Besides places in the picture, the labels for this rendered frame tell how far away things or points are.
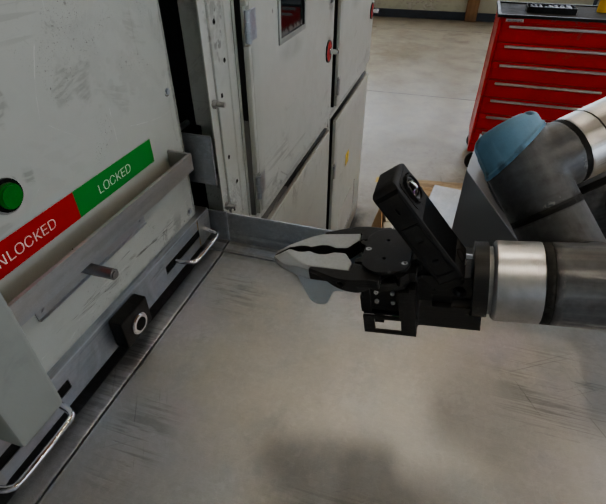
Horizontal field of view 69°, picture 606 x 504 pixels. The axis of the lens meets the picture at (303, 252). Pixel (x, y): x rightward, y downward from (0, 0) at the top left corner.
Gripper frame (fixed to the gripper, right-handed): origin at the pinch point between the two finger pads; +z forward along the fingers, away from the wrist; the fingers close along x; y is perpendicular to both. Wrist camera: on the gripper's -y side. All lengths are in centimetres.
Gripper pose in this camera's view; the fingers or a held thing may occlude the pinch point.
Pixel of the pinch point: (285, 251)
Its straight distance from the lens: 46.7
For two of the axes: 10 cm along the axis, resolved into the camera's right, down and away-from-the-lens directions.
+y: 1.6, 8.1, 5.7
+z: -9.4, -0.5, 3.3
